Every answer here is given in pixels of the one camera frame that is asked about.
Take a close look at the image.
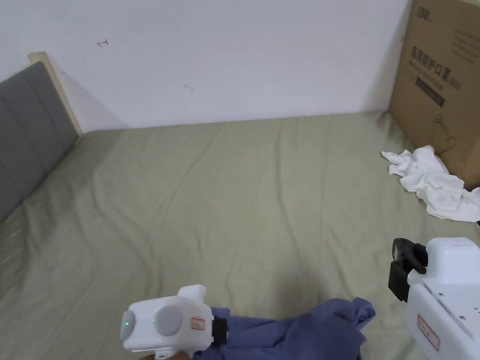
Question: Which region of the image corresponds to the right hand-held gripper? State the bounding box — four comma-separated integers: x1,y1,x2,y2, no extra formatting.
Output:
388,237,480,360

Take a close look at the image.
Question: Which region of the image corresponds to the grey padded headboard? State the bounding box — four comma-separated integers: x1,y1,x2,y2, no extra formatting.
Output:
0,51,84,225

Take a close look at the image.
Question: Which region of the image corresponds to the large cardboard carton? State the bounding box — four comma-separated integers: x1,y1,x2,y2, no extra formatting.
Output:
387,0,480,191

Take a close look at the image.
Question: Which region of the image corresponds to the blue shirt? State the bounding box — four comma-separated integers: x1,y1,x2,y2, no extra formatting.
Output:
192,297,377,360

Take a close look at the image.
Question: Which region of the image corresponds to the white cloth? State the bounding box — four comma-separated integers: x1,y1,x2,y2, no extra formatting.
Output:
381,146,480,223

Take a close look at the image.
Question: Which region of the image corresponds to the person's left hand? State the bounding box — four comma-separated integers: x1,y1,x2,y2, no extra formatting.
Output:
138,351,195,360

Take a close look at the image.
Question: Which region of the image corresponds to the bed with pale green sheet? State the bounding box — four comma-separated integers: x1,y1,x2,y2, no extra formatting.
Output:
0,110,480,360

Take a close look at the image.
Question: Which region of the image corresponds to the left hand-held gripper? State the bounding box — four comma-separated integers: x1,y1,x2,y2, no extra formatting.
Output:
120,285,230,360

